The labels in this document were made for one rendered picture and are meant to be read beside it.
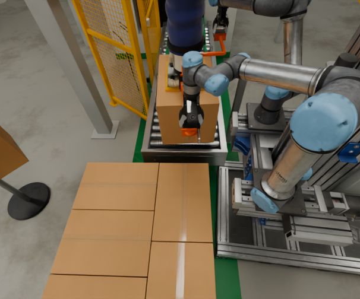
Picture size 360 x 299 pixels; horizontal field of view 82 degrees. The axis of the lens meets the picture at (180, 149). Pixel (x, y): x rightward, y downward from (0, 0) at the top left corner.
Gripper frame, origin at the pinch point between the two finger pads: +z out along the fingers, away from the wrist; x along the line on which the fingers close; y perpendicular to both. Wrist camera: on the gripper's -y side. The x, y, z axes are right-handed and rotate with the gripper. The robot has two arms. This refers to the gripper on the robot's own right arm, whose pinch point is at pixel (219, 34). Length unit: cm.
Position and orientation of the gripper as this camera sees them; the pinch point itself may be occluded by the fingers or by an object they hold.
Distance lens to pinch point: 178.7
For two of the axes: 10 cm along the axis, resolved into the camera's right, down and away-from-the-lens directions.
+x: 10.0, -0.4, -0.2
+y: 0.2, 8.3, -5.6
